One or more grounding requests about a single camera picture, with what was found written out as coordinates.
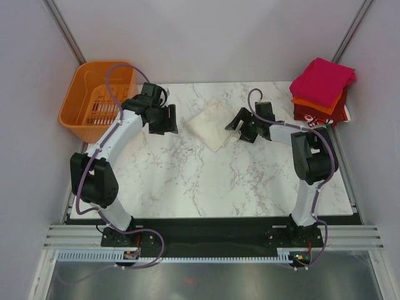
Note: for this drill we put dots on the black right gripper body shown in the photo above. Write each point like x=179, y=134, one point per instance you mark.
x=250, y=129

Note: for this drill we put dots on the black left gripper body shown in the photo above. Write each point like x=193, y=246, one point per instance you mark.
x=159, y=124

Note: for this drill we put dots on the cream white t shirt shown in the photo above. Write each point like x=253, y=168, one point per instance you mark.
x=210, y=126

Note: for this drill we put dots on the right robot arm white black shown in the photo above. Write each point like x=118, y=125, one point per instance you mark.
x=314, y=162

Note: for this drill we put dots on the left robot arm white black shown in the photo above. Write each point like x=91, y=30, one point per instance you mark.
x=93, y=181

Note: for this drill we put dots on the red printed folded t shirt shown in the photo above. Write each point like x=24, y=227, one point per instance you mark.
x=318, y=121

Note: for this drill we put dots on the orange plastic basket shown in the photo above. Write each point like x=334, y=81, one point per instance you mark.
x=88, y=109

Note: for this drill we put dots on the orange folded t shirt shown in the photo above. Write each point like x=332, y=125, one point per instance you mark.
x=315, y=106

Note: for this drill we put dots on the magenta folded t shirt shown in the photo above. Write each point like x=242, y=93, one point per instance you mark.
x=322, y=81

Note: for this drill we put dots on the dark red folded t shirt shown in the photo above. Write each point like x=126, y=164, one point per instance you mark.
x=338, y=113

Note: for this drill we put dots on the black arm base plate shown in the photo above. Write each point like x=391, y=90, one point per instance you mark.
x=207, y=236

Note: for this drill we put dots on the left aluminium frame post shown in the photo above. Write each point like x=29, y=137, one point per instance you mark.
x=64, y=29

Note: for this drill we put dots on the aluminium frame post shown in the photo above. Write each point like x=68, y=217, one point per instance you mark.
x=64, y=29
x=356, y=22

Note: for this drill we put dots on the right aluminium frame post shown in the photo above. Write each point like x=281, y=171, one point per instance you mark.
x=356, y=22

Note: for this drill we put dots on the white slotted cable duct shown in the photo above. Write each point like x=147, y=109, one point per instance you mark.
x=131, y=255

